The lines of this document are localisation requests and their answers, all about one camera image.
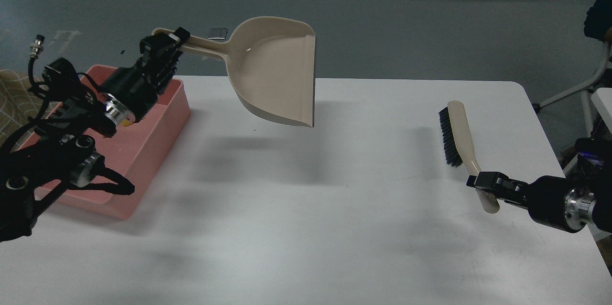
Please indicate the grey floor plate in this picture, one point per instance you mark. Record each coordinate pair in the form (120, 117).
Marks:
(217, 34)

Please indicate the beige plastic dustpan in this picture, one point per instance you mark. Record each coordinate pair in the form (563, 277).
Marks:
(271, 65)

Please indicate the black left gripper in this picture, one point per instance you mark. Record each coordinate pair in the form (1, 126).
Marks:
(132, 92)

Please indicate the pink plastic bin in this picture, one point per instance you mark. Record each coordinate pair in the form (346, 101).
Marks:
(136, 152)

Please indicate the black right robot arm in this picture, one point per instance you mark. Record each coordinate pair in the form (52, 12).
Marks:
(597, 152)

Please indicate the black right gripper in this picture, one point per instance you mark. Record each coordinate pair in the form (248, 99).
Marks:
(555, 202)

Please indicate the beige checkered cloth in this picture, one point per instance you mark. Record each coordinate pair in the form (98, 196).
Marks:
(17, 104)

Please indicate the person in dark teal top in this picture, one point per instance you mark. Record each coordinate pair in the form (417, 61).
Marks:
(598, 22)

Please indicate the beige hand brush black bristles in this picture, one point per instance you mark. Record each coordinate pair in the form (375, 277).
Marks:
(457, 138)

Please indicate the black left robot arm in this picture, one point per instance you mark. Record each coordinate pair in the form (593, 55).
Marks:
(52, 153)

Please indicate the office chair base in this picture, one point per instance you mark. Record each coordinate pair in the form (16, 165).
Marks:
(585, 89)

